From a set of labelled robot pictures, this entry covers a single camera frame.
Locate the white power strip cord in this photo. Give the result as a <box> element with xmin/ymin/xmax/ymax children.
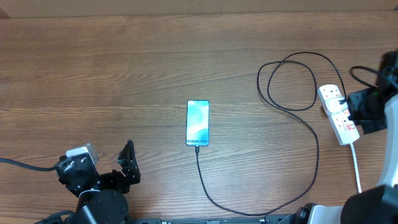
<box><xmin>349</xmin><ymin>142</ymin><xmax>363</xmax><ymax>194</ymax></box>

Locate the white USB charger plug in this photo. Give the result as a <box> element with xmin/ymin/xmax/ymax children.
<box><xmin>324</xmin><ymin>96</ymin><xmax>348</xmax><ymax>114</ymax></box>

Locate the Samsung Galaxy smartphone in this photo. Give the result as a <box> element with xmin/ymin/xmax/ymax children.
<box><xmin>186</xmin><ymin>100</ymin><xmax>210</xmax><ymax>146</ymax></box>

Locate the black USB charging cable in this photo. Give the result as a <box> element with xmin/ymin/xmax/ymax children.
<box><xmin>195</xmin><ymin>51</ymin><xmax>348</xmax><ymax>217</ymax></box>

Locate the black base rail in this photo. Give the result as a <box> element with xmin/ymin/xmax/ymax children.
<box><xmin>124</xmin><ymin>214</ymin><xmax>302</xmax><ymax>224</ymax></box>

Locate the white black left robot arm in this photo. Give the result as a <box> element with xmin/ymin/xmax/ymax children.
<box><xmin>1</xmin><ymin>140</ymin><xmax>141</xmax><ymax>224</ymax></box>

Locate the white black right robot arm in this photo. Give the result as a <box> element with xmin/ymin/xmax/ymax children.
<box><xmin>283</xmin><ymin>50</ymin><xmax>397</xmax><ymax>224</ymax></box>

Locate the white power strip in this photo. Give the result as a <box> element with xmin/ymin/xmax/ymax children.
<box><xmin>318</xmin><ymin>85</ymin><xmax>359</xmax><ymax>146</ymax></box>

